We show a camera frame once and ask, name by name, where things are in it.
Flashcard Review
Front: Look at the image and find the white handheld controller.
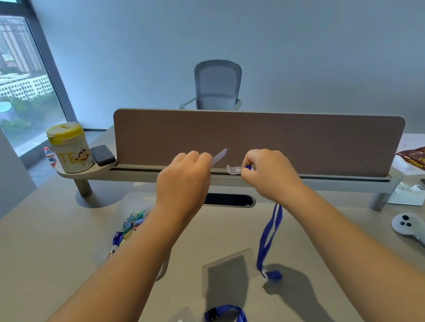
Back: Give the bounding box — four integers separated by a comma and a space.
390, 210, 425, 268

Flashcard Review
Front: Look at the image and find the white canister with yellow lid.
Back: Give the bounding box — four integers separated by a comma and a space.
45, 120, 96, 177

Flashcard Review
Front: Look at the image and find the black oval cable grommet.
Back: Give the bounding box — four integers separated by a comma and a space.
201, 186, 256, 214

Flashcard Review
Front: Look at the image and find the grey mesh office chair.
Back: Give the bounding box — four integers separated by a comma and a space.
173, 56, 248, 119

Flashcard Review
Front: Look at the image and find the person's left hand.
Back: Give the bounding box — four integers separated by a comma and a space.
149, 148, 220, 224

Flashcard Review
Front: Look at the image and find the brown desk divider panel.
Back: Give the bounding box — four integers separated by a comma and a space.
111, 71, 413, 212

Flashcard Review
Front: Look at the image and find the person's right hand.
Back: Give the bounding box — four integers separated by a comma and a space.
237, 143, 308, 208

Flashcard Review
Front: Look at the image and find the white paper sheet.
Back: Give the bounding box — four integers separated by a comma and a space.
388, 130, 425, 179

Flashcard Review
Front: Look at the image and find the white paper box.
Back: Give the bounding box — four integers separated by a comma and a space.
385, 179, 425, 211

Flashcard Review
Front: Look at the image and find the small bottle with red label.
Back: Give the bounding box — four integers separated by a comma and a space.
43, 145, 59, 170

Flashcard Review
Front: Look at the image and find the translucent plastic storage bin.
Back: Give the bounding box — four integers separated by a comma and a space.
100, 204, 176, 288

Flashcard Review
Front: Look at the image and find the grey metal desk shelf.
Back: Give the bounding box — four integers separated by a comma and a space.
55, 121, 406, 253

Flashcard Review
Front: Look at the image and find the pile of colourful binder clips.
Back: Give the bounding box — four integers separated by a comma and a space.
119, 209, 151, 240

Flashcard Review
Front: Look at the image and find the blue lanyard with white tag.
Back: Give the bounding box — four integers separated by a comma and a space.
226, 158, 293, 285

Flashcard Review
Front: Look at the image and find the person's left forearm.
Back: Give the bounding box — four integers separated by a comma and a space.
0, 201, 205, 322

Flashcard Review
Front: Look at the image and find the small black case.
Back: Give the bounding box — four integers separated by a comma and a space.
89, 143, 117, 168

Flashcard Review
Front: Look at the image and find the person's right forearm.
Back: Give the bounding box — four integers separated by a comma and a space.
277, 169, 425, 322

